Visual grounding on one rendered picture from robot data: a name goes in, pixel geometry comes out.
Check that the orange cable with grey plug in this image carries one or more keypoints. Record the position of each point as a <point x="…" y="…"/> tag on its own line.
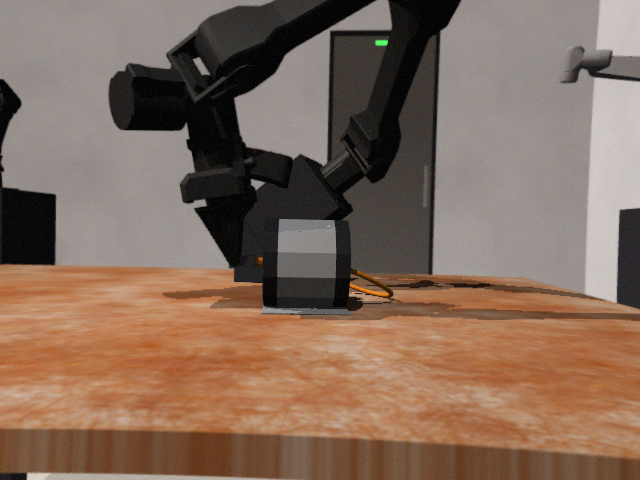
<point x="252" y="262"/>

